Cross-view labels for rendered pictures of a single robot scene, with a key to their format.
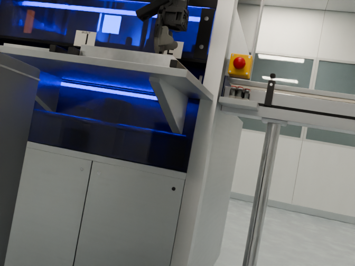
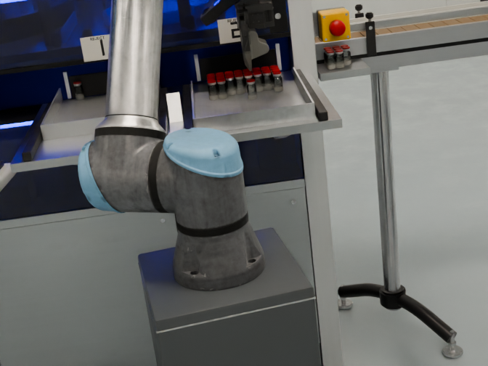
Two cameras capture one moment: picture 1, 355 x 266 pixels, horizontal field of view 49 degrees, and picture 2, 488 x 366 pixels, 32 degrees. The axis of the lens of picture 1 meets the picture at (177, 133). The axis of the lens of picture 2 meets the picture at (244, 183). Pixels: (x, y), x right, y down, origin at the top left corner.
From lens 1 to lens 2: 1.17 m
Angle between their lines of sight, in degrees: 28
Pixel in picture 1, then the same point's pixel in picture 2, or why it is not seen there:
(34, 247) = (132, 332)
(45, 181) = (115, 252)
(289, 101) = (397, 41)
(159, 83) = not seen: hidden behind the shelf
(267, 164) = (384, 123)
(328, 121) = (448, 53)
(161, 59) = (303, 110)
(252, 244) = (389, 218)
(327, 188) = not seen: outside the picture
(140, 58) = (275, 115)
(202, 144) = (314, 139)
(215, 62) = (302, 32)
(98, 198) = not seen: hidden behind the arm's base
